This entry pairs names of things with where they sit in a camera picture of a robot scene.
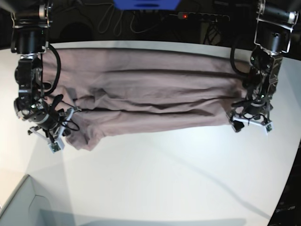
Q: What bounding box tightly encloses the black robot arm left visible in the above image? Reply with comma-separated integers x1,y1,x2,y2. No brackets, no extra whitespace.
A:
227,0,301,133

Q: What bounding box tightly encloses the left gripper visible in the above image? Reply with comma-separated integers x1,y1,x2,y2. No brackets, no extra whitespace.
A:
231,101,270,132

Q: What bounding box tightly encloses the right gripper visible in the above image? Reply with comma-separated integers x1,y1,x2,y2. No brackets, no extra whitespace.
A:
28,108,75,141

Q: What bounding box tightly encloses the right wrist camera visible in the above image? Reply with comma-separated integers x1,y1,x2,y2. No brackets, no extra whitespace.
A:
38,107,79,153

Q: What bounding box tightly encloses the black power strip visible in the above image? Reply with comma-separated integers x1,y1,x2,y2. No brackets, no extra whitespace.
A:
177,12,230,23

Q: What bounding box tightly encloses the pink t-shirt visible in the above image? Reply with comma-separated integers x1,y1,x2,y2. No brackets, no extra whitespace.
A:
53,48,246,151

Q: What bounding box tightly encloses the blue box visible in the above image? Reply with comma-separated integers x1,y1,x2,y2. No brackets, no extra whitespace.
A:
113,0,181,10

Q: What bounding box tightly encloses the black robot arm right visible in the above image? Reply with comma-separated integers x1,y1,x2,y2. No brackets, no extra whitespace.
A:
11,0,72,145

